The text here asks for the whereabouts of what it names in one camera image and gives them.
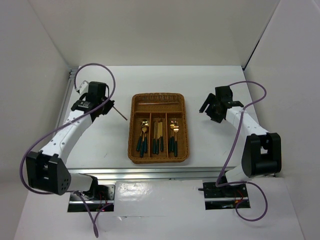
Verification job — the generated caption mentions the copper chopstick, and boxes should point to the copper chopstick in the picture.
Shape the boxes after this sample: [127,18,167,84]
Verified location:
[138,101,180,105]
[112,106,128,121]

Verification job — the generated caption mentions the gold knife green handle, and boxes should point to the gold knife green handle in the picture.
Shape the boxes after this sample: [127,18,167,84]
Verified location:
[156,122,161,155]
[159,121,164,152]
[152,121,159,155]

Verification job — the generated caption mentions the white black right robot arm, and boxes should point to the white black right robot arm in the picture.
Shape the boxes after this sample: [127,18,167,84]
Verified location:
[199,85,282,196]

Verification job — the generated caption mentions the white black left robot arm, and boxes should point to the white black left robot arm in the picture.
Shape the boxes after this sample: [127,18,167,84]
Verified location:
[26,81,114,200]

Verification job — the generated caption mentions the brown wicker cutlery tray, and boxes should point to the brown wicker cutlery tray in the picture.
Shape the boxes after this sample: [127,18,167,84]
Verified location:
[128,92,190,164]

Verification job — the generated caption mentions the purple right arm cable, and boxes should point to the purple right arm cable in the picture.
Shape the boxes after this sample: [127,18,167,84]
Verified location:
[215,81,269,222]

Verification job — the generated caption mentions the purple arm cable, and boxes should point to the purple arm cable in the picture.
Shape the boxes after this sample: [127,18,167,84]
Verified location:
[215,81,269,222]
[19,63,116,238]

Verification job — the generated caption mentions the aluminium frame rail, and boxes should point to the aluminium frame rail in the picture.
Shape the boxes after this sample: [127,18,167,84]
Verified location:
[39,67,278,182]

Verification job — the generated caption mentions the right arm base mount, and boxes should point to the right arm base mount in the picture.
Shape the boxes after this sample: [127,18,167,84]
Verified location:
[198,182,251,210]

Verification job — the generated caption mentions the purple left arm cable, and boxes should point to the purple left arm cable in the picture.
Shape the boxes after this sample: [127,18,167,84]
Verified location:
[19,63,116,238]

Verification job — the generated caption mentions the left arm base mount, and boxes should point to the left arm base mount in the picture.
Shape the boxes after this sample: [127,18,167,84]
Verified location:
[67,183,116,213]

